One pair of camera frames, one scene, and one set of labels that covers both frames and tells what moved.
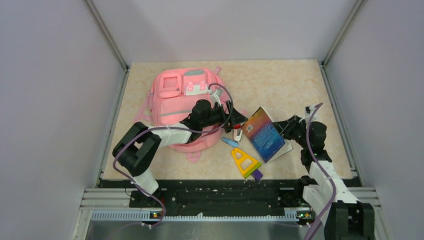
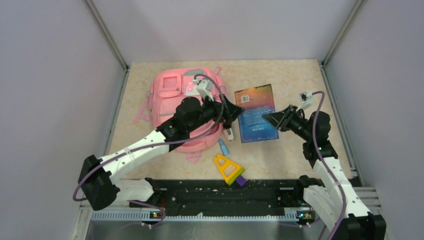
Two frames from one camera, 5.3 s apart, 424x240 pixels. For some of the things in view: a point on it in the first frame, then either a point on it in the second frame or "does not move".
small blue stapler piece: (233, 143) -> (223, 147)
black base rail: (217, 195) does not move
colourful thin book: (261, 129) -> (256, 103)
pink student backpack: (174, 92) does not move
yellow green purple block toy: (248, 166) -> (231, 171)
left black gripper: (229, 120) does not move
